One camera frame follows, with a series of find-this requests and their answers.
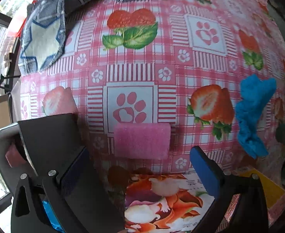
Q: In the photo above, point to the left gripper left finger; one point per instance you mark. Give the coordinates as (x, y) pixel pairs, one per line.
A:
(75, 194)

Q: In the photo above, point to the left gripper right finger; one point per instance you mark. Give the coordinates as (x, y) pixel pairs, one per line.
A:
(250, 214)

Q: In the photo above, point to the pink sponge block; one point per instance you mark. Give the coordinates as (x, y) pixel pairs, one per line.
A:
(142, 141)

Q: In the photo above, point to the pink yellow carton box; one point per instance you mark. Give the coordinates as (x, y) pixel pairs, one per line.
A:
(274, 194)

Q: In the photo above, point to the light blue fluffy cloth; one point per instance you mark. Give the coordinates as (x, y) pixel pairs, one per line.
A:
(51, 216)

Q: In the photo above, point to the orange floral tissue pack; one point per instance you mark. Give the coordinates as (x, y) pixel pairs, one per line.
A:
(165, 203)

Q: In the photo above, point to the grey storage box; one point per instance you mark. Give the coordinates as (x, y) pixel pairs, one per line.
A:
(35, 146)

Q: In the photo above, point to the pink strawberry tablecloth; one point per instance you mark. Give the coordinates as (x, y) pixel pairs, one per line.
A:
(188, 77)

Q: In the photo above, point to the grey plaid shirt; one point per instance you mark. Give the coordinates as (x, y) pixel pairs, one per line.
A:
(44, 33)

